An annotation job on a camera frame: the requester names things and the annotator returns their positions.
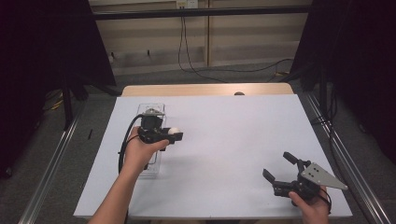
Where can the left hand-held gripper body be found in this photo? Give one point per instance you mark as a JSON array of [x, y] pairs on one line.
[[152, 124]]

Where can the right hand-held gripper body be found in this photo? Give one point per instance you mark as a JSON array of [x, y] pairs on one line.
[[311, 180]]

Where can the white egg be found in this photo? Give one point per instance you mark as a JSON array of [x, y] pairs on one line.
[[174, 130]]

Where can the clear plastic container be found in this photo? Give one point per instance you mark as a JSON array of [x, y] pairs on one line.
[[154, 169]]

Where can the person's right hand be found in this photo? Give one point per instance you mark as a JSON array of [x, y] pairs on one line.
[[309, 210]]

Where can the person's left hand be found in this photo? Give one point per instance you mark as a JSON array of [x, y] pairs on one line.
[[140, 152]]

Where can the white table mat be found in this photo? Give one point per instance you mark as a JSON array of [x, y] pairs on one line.
[[243, 124]]

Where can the small black floor item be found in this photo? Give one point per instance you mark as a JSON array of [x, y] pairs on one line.
[[90, 134]]

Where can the black stand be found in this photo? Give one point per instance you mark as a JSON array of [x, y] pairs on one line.
[[67, 105], [323, 90]]

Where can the black curtain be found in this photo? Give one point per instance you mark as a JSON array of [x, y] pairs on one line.
[[358, 62], [37, 62]]

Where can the black horizontal bar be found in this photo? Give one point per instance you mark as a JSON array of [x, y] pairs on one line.
[[202, 12]]

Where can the metal floor rail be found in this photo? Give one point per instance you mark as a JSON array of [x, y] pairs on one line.
[[46, 177], [348, 165]]

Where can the white wall socket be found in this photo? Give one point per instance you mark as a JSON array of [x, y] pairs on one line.
[[186, 3]]

